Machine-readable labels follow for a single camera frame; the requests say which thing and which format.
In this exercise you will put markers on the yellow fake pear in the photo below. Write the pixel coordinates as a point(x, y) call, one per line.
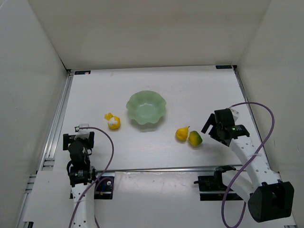
point(182, 133)

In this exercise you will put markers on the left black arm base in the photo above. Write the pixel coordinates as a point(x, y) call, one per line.
point(103, 187)

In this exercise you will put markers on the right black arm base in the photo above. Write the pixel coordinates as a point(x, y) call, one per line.
point(211, 186)

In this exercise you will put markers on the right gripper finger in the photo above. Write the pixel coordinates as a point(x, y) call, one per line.
point(212, 132)
point(209, 122)

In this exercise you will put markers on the right blue corner label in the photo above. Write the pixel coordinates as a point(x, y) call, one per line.
point(223, 67)

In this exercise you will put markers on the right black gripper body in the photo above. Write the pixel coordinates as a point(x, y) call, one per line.
point(218, 128)

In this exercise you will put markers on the aluminium frame rail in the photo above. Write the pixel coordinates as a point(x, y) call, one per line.
point(249, 105)
point(195, 169)
point(50, 147)

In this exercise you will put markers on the right aluminium frame rail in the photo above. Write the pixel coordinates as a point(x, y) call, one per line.
point(249, 105)

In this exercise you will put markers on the left aluminium frame rail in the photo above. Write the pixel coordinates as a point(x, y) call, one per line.
point(50, 147)

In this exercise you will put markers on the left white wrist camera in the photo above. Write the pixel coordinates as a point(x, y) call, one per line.
point(82, 130)

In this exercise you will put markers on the blue corner label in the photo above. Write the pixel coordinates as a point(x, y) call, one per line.
point(223, 67)
point(85, 72)

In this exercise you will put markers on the green yellow fake fruit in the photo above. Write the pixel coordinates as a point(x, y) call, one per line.
point(194, 138)

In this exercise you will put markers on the green glass fruit bowl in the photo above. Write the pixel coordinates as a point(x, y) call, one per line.
point(146, 107)

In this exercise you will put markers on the left blue corner label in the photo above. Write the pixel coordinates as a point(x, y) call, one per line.
point(85, 72)

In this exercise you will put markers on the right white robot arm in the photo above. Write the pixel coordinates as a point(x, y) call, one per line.
point(266, 196)

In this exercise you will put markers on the front aluminium frame rail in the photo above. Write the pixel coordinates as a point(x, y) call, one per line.
point(195, 169)

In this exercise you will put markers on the yellow peel fragment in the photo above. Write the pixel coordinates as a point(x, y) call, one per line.
point(108, 116)

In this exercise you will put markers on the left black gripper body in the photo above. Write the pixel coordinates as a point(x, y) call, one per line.
point(67, 141)

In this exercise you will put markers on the yellow fake lemon torn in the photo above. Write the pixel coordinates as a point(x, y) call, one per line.
point(114, 123)

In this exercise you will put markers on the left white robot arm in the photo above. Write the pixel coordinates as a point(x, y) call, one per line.
point(83, 200)

